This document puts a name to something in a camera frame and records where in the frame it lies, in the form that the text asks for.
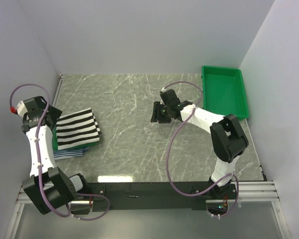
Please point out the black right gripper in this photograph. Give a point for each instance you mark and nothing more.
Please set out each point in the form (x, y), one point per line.
(156, 116)

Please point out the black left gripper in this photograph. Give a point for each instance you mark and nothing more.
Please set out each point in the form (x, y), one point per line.
(55, 114)

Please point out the green tank top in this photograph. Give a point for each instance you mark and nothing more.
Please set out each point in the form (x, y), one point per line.
(55, 143)

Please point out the black white striped tank top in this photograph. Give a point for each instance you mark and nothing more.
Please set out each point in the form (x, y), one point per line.
(77, 128)

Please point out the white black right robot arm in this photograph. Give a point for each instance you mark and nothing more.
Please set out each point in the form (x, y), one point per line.
(228, 138)

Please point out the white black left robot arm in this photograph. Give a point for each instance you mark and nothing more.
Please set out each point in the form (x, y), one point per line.
(43, 166)

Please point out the blue white striped tank top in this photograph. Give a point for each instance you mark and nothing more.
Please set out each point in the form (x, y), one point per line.
(70, 153)

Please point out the green plastic bin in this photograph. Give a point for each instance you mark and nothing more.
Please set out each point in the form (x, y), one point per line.
(224, 91)

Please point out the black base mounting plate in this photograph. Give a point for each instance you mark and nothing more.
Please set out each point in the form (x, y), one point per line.
(148, 195)

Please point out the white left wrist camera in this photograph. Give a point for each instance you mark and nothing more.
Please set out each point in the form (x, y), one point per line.
(18, 107)

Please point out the aluminium frame rail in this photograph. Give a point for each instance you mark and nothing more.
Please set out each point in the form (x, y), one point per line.
(257, 191)

